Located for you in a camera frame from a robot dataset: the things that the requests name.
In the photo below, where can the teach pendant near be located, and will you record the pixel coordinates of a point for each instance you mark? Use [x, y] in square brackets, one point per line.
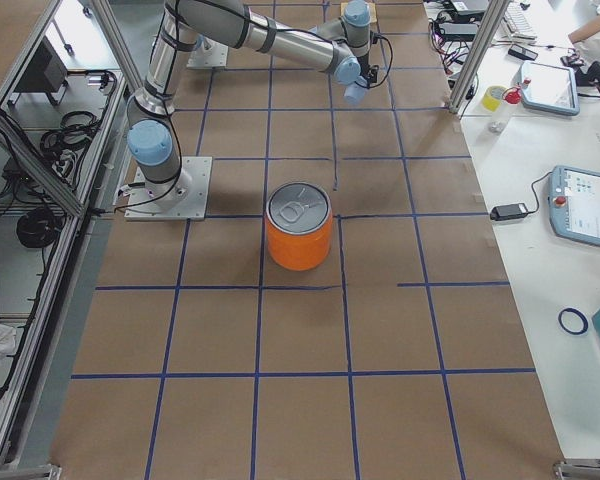
[574, 204]

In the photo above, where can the teach pendant far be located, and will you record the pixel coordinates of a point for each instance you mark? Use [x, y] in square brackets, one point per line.
[548, 88]

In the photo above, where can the aluminium frame post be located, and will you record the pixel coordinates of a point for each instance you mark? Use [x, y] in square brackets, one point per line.
[485, 34]

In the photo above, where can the black smartphone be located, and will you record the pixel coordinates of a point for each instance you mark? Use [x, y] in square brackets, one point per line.
[522, 53]

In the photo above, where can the aluminium frame rack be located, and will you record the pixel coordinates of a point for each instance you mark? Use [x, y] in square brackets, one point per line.
[59, 156]

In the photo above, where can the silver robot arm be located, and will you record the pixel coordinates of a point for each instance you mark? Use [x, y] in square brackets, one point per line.
[199, 35]

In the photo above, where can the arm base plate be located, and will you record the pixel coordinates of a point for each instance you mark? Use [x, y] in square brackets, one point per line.
[187, 200]
[208, 55]

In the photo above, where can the teach pendant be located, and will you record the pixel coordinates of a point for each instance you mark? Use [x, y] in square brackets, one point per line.
[574, 204]
[548, 88]

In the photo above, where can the black power adapter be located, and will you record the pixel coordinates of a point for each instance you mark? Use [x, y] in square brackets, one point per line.
[509, 212]

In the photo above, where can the yellow tape roll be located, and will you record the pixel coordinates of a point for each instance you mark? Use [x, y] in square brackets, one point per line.
[492, 97]

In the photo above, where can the orange can container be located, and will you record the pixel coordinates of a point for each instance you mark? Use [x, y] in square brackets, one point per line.
[298, 226]

